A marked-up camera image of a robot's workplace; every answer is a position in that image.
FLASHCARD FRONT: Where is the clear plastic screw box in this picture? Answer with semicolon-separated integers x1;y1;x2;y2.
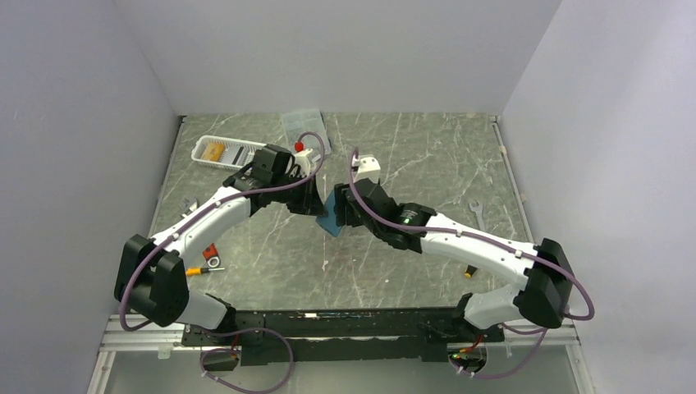
281;108;330;151

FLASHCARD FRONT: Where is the white plastic basket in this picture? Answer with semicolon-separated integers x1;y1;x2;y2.
190;135;265;170

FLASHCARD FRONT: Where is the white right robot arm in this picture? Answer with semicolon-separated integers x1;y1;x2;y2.
332;179;571;341

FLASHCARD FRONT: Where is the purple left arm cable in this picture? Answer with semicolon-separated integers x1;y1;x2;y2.
117;131;327;333

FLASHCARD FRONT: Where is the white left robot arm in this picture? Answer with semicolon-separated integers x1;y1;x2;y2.
114;142;326;345

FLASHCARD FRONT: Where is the orange utility knife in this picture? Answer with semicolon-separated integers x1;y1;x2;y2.
203;243;222;268

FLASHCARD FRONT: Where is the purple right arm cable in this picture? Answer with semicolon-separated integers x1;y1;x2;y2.
347;146;596;322

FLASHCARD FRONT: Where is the chrome open-end wrench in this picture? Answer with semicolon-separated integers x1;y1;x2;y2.
469;201;487;232

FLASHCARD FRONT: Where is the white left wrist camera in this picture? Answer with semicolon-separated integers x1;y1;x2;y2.
294;141;318;176

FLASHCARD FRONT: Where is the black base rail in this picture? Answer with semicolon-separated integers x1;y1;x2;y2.
181;307;505;366

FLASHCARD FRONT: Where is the blue card holder wallet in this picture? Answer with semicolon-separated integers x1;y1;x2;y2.
315;192;343;237

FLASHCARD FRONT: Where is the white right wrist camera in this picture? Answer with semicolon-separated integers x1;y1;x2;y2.
350;154;381;184

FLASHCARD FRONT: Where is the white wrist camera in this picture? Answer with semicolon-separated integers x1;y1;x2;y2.
294;141;318;176
350;154;381;184

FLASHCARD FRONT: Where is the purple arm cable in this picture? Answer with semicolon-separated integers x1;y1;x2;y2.
117;131;327;333
347;146;596;322

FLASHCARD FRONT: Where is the orange handled screwdriver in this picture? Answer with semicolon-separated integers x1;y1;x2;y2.
185;267;225;277

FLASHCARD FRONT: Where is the gold credit card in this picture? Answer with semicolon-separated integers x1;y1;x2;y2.
200;142;226;162

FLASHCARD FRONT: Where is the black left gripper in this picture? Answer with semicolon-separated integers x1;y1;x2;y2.
272;172;327;217

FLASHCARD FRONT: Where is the yellow black screwdriver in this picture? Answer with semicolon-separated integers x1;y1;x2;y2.
465;265;477;278

